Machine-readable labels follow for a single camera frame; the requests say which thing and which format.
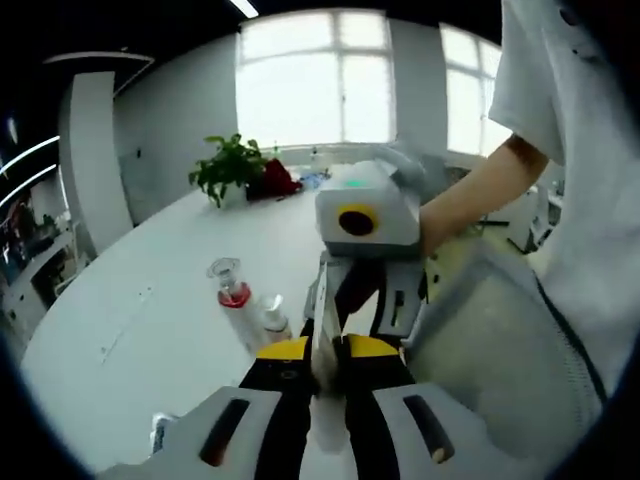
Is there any potted green plant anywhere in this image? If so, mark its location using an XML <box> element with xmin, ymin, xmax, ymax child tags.
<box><xmin>188</xmin><ymin>133</ymin><xmax>272</xmax><ymax>209</ymax></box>

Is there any white office desk row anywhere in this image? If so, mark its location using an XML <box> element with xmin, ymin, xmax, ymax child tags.
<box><xmin>0</xmin><ymin>189</ymin><xmax>84</xmax><ymax>314</ymax></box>

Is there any person's right hand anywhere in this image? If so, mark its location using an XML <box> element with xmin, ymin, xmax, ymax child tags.
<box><xmin>418</xmin><ymin>192</ymin><xmax>475</xmax><ymax>260</ymax></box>

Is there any red collar skincare bottle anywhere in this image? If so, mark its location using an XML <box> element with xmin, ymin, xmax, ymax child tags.
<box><xmin>206</xmin><ymin>256</ymin><xmax>262</xmax><ymax>352</ymax></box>

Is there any blue plastic item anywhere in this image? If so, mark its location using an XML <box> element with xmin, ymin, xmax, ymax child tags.
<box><xmin>299</xmin><ymin>168</ymin><xmax>334</xmax><ymax>191</ymax></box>

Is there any red bag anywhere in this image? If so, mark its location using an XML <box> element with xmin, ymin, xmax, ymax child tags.
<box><xmin>246</xmin><ymin>158</ymin><xmax>304</xmax><ymax>202</ymax></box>

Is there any narrow window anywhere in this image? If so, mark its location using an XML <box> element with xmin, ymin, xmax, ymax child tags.
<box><xmin>438</xmin><ymin>21</ymin><xmax>503</xmax><ymax>157</ymax></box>

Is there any large window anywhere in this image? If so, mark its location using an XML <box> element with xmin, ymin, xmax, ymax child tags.
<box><xmin>234</xmin><ymin>9</ymin><xmax>397</xmax><ymax>147</ymax></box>

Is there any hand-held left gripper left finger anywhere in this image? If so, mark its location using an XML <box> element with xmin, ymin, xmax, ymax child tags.
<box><xmin>97</xmin><ymin>317</ymin><xmax>318</xmax><ymax>480</ymax></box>

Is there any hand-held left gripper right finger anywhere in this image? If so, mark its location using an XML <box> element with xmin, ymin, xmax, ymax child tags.
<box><xmin>332</xmin><ymin>332</ymin><xmax>491</xmax><ymax>480</ymax></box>

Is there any grey mesh office chair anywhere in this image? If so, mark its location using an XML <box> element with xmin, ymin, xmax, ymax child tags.
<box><xmin>403</xmin><ymin>234</ymin><xmax>607</xmax><ymax>457</ymax></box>

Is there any person's white shirt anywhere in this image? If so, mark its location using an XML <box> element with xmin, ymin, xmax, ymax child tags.
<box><xmin>488</xmin><ymin>0</ymin><xmax>640</xmax><ymax>401</ymax></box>

